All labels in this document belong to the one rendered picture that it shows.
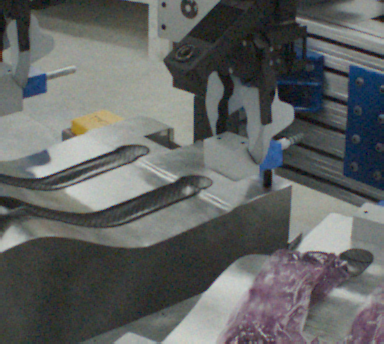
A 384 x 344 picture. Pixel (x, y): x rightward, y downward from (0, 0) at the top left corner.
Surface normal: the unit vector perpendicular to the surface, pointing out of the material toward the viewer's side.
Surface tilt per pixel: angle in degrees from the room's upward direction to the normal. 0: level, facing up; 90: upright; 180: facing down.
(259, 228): 90
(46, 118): 0
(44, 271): 90
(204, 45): 33
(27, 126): 0
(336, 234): 0
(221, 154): 91
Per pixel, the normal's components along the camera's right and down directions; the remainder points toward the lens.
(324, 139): -0.69, 0.29
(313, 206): 0.01, -0.91
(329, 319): -0.11, -0.81
